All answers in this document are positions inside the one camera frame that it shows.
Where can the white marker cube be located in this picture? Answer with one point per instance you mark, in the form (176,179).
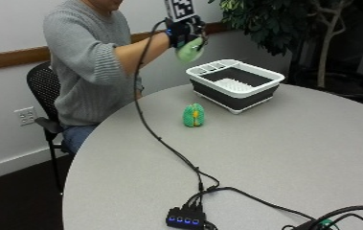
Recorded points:
(180,8)

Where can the white and grey dish rack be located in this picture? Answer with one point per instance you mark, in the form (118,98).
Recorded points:
(235,84)

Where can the green indoor tree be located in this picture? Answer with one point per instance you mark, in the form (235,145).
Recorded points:
(292,28)

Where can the green knitted toy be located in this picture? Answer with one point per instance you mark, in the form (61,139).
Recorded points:
(194,115)

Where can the the person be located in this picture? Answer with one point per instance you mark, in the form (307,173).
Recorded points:
(90,67)

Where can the black office chair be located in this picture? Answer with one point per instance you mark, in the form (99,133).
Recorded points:
(46,105)

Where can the black usb hub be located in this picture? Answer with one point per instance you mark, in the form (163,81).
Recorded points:
(186,218)

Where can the wooden wall rail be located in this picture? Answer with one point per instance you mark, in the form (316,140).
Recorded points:
(19,57)

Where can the white wall outlet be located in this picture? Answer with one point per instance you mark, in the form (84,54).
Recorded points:
(26,115)

